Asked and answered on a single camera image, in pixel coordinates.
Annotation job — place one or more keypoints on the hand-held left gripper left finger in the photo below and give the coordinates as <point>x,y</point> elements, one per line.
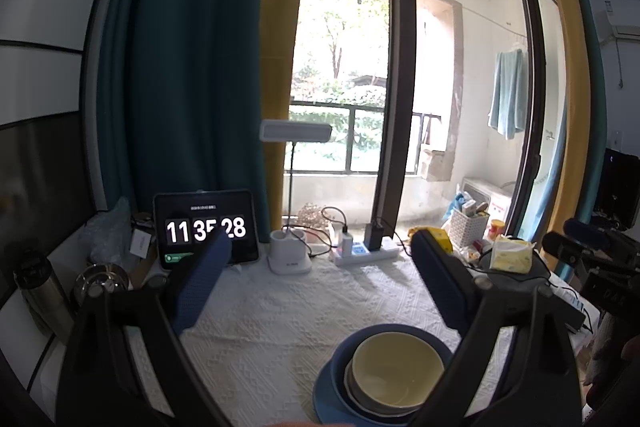
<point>200,287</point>

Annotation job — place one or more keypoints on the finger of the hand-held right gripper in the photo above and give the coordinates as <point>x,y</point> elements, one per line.
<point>585,228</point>
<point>562,247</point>

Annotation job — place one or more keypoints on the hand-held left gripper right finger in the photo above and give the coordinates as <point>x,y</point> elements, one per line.
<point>440,277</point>

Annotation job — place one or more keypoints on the blue bowl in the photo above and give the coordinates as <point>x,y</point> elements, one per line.
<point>400,329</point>

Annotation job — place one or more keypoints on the cream bowl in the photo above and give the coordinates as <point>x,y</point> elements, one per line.
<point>395,367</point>

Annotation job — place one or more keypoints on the blue plate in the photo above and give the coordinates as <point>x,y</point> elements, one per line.
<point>327,399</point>

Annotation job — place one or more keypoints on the yellow wet wipes pack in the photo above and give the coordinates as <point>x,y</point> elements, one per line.
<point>442,238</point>

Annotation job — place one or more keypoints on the yellow tissue pack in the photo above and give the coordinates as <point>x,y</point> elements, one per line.
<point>510,254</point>

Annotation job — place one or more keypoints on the black monitor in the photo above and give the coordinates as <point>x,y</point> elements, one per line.
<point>620,187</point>

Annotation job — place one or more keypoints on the white plastic basket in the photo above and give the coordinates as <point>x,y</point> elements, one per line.
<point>467,227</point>

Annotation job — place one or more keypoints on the tablet with clock display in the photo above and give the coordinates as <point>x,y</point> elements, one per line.
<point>175,232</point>

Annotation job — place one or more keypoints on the red and yellow can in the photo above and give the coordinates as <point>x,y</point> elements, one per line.
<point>497,229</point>

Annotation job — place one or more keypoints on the blue plastic bag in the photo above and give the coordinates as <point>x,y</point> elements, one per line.
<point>450,209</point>

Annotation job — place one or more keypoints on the black charger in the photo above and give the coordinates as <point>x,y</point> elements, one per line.
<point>373,236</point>

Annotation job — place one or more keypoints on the white outdoor appliance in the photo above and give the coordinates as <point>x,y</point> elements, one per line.
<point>495,202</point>

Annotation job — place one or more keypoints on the white power strip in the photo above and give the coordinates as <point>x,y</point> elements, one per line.
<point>360,254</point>

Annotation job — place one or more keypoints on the white textured tablecloth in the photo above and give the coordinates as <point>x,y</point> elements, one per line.
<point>280,317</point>

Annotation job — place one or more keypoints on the clear plastic bag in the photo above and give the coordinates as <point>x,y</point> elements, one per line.
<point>107,232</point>

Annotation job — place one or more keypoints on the dry potted plant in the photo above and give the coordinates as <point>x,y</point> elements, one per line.
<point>311,214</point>

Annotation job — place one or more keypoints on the pale blue hanging towel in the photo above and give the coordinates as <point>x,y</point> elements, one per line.
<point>507,97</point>

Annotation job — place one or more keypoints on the steel thermos flask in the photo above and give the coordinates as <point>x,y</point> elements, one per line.
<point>42,307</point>

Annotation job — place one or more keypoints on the black balcony railing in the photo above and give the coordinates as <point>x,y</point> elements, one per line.
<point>349,137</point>

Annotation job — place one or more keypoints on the yellow curtain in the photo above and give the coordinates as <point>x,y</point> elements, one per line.
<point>280,32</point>
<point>560,57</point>

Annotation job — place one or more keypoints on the white desk lamp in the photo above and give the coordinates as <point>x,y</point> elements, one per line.
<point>295,129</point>

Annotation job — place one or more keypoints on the white wall air conditioner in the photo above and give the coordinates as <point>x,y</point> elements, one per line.
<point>625,19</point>

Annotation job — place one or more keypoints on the dark door frame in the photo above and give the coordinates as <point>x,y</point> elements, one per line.
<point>400,57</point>

